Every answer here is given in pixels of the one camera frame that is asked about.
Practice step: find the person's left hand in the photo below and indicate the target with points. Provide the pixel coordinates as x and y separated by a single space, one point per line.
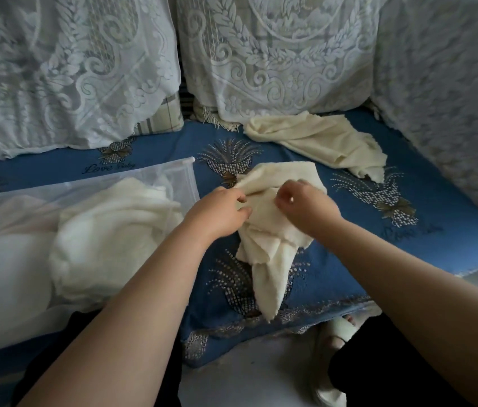
218 216

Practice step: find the person's right hand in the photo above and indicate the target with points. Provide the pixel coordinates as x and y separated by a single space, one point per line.
311 207

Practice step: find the cream cloth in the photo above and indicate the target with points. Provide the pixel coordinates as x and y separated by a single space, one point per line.
107 241
323 139
268 258

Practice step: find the translucent plastic zip bag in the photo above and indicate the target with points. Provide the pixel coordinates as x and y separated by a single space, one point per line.
1 271

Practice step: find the person's left forearm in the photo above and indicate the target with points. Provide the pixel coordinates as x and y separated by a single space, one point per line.
116 334

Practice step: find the person's right forearm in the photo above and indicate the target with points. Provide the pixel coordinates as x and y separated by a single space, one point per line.
412 292

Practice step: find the person's right foot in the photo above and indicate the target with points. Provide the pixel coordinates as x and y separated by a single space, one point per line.
334 343

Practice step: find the person's black trousers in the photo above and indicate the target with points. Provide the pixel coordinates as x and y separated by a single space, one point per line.
374 368

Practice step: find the blue embroidered seat cover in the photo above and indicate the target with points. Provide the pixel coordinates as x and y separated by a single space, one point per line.
434 233

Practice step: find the white deer lace cover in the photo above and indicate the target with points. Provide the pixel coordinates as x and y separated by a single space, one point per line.
52 59
273 59

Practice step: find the pale slipper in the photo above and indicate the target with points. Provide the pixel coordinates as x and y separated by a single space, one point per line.
328 396

